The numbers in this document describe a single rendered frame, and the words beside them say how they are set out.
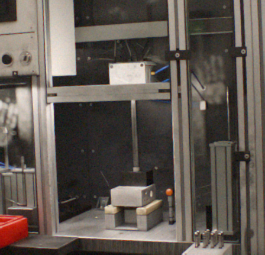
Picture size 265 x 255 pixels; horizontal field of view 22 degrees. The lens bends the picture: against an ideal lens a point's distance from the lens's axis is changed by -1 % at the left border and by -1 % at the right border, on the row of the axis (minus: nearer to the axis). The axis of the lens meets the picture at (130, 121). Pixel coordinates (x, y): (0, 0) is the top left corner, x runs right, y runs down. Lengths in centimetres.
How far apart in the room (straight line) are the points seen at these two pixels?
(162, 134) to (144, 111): 10
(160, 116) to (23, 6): 61
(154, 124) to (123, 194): 36
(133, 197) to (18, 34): 58
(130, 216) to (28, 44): 60
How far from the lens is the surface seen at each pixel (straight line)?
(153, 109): 227
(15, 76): 197
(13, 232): 192
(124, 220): 208
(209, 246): 170
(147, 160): 229
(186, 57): 178
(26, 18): 196
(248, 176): 177
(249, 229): 180
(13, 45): 198
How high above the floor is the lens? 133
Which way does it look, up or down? 3 degrees down
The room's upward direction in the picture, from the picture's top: 2 degrees counter-clockwise
